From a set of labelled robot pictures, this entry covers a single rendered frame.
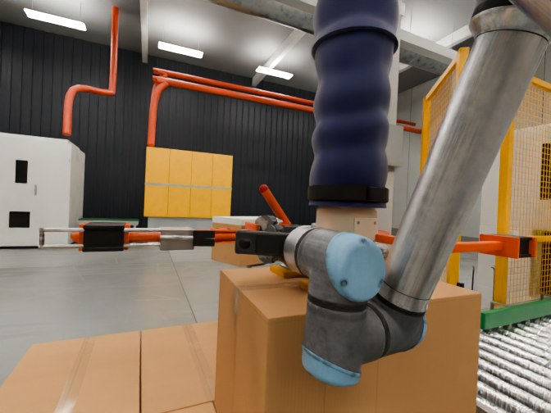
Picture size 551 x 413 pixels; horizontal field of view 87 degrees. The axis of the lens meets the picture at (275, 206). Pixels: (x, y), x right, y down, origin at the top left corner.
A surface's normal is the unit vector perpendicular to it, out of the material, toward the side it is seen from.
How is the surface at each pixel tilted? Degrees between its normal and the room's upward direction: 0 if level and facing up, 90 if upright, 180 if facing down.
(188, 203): 90
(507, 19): 132
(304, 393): 90
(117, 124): 90
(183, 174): 90
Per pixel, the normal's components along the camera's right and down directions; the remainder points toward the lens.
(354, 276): 0.43, -0.05
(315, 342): -0.69, -0.07
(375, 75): 0.18, -0.19
